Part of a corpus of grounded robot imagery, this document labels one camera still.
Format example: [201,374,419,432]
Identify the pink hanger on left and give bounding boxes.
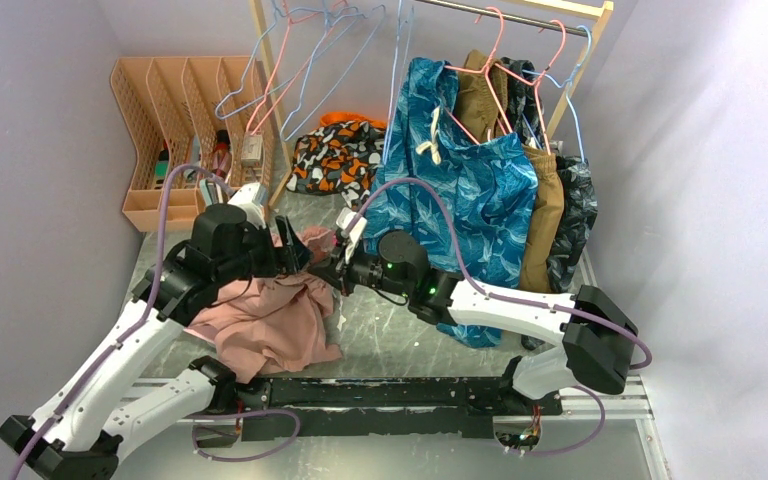
[246,1,351,134]

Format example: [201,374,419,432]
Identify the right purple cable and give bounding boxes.
[354,177,654,371]

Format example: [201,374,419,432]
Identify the purple cable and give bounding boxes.
[9,164,236,480]
[354,177,654,371]

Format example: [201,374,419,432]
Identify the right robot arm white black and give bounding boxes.
[308,231,637,414]

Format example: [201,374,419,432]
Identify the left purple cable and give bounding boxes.
[9,164,236,480]

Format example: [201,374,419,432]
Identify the brown shorts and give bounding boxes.
[454,50,564,293]

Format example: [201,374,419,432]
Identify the peach plastic file organizer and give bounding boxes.
[110,56,276,232]

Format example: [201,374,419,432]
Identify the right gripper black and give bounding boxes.
[308,238,413,299]

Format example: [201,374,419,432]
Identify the blue shark print shorts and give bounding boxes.
[361,56,540,350]

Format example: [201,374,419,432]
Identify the dark grey patterned shorts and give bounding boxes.
[496,56,600,351]

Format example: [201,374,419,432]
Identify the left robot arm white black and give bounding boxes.
[0,204,312,479]

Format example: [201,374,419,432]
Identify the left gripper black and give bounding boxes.
[215,213,315,286]

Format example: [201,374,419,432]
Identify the pink hanger with blue shorts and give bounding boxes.
[443,6,512,145]

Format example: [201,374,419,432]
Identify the blue hanger with grey shorts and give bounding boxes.
[521,25,594,164]

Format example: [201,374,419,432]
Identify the pink hanger with brown shorts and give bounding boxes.
[491,19,567,154]

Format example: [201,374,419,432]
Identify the orange camouflage shorts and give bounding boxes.
[286,112,387,210]

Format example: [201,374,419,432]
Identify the light blue wire hanger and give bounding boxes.
[380,0,415,166]

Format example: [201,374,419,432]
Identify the pink shorts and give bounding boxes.
[185,225,344,386]

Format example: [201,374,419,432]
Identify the wooden clothes rack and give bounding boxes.
[246,0,615,209]

